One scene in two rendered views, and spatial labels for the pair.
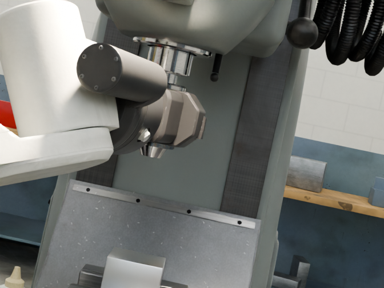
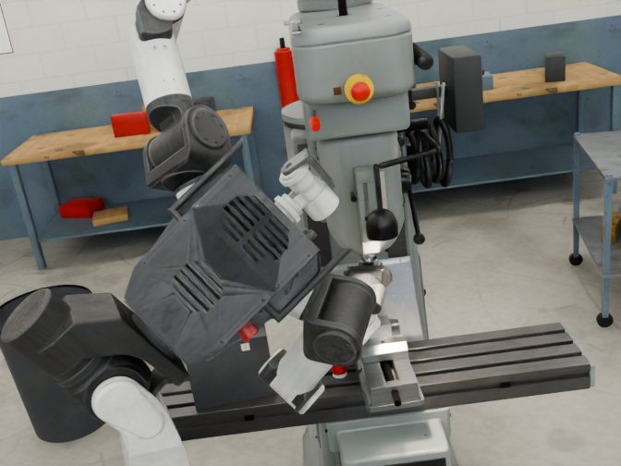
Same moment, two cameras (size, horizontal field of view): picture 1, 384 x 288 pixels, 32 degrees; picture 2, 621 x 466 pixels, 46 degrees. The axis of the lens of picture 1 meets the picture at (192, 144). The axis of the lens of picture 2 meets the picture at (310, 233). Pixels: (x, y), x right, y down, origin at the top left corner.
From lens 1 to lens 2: 1.33 m
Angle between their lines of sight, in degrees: 19
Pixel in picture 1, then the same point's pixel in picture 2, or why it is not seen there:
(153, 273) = (387, 326)
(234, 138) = not seen: hidden behind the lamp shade
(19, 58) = not seen: hidden behind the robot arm
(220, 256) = (396, 280)
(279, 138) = (407, 215)
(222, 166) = not seen: hidden behind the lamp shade
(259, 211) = (407, 251)
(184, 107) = (383, 274)
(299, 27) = (418, 239)
